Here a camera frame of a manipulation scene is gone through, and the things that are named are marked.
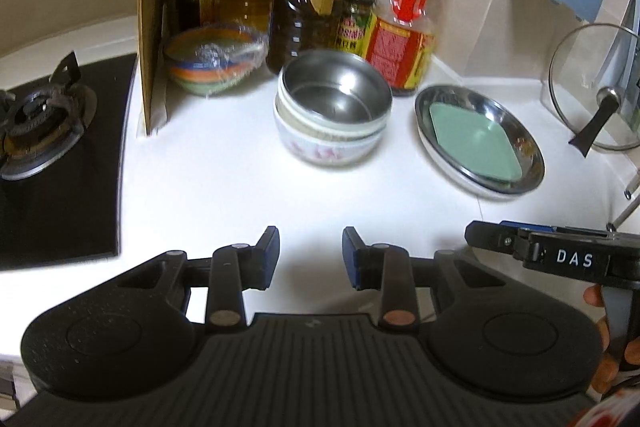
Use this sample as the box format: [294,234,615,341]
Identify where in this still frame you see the steel bowl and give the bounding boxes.
[278,49,394,126]

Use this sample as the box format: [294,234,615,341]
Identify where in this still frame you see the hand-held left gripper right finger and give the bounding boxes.
[342,227,484,326]

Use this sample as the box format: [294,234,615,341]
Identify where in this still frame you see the gas stove burner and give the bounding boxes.
[0,51,99,181]

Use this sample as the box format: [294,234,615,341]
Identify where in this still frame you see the metal wire rack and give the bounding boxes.
[607,172,640,234]

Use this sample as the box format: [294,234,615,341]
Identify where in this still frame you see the glass pot lid black handle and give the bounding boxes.
[547,23,640,158]

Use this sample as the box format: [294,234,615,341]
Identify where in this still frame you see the plastic-wrapped colourful bowl stack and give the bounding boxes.
[163,24,269,98]

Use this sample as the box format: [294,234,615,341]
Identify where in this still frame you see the brown cardboard sheet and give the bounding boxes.
[135,0,174,139]

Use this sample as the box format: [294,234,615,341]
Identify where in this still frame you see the clear bottle red handle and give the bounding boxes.
[364,0,454,98]

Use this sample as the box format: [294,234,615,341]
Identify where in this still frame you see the white round plate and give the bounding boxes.
[417,119,518,201]

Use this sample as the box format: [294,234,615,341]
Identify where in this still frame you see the black gas stove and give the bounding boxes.
[0,51,139,271]

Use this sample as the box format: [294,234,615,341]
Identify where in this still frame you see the white floral bowl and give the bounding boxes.
[273,107,389,168]

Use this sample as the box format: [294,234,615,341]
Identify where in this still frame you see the red and white clothing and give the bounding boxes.
[575,387,640,427]

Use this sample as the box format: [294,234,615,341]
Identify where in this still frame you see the glass sauce jar black lid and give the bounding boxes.
[335,0,377,58]

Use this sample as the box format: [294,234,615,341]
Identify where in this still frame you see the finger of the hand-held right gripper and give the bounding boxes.
[464,220,532,259]

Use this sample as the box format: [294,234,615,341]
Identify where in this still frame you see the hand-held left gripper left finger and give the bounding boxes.
[119,225,281,326]

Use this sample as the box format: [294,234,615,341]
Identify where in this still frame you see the round steel plate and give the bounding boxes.
[414,85,546,196]

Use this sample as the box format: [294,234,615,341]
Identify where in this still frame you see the person's right hand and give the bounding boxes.
[582,284,628,397]

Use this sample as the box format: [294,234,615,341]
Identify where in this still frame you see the green square plate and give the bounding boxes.
[428,102,524,182]

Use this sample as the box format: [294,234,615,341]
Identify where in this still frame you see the upright board behind lid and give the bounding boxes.
[619,0,640,135]

